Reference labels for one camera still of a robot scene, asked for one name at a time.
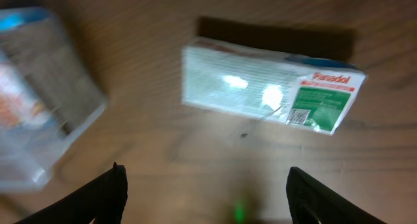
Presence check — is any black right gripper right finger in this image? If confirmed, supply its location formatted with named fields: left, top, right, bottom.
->
left=286, top=167, right=384, bottom=224

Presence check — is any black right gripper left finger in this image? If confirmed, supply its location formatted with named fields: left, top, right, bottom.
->
left=16, top=163, right=128, bottom=224

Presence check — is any white green Panadol box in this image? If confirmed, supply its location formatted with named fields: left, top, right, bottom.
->
left=182, top=37, right=367, bottom=135

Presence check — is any blue Kool Fever box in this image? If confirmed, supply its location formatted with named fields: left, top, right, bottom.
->
left=1, top=7, right=59, bottom=134

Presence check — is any clear plastic container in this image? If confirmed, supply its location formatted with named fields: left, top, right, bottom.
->
left=1, top=7, right=107, bottom=193

